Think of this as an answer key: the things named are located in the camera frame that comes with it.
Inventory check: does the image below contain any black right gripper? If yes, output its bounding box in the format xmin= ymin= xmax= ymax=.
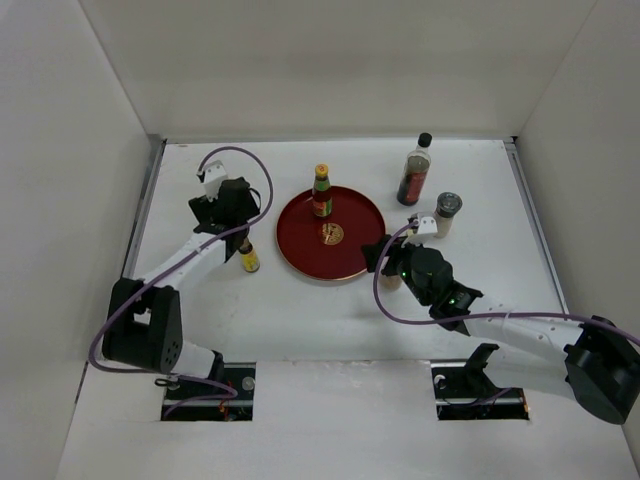
xmin=362 ymin=233 xmax=432 ymax=306

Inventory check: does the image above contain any small yellow label bottle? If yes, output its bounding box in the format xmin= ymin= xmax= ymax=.
xmin=238 ymin=239 xmax=260 ymax=273

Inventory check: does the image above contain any green label sauce bottle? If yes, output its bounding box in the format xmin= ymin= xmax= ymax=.
xmin=312 ymin=164 xmax=332 ymax=218

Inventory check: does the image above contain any tall dark soy sauce bottle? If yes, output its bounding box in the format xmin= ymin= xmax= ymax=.
xmin=396 ymin=132 xmax=433 ymax=206

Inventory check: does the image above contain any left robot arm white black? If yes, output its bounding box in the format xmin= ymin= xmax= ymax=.
xmin=101 ymin=177 xmax=260 ymax=399

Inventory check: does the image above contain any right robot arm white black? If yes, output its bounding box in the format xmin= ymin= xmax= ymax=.
xmin=361 ymin=236 xmax=639 ymax=425

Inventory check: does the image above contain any grey cap pepper shaker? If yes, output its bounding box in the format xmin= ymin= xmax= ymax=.
xmin=434 ymin=192 xmax=463 ymax=238

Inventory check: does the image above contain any round red lacquer tray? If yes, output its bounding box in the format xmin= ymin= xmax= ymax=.
xmin=275 ymin=186 xmax=386 ymax=281

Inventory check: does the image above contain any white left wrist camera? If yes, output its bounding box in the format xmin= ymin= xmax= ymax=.
xmin=197 ymin=160 xmax=228 ymax=201

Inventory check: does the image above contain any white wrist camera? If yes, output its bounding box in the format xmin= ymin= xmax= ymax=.
xmin=197 ymin=160 xmax=228 ymax=201
xmin=406 ymin=212 xmax=438 ymax=245

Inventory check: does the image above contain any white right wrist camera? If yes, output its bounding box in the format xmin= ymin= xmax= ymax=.
xmin=406 ymin=212 xmax=438 ymax=245

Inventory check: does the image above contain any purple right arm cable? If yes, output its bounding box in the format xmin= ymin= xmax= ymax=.
xmin=373 ymin=224 xmax=640 ymax=349

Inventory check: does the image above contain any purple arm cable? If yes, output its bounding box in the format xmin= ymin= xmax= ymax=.
xmin=88 ymin=145 xmax=275 ymax=419
xmin=373 ymin=224 xmax=640 ymax=349

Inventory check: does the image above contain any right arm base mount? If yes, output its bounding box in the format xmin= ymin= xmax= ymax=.
xmin=430 ymin=343 xmax=529 ymax=421

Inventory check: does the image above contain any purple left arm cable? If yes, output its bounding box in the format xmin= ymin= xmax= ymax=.
xmin=88 ymin=145 xmax=275 ymax=419

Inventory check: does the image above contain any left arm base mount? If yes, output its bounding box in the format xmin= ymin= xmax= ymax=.
xmin=154 ymin=363 xmax=257 ymax=422

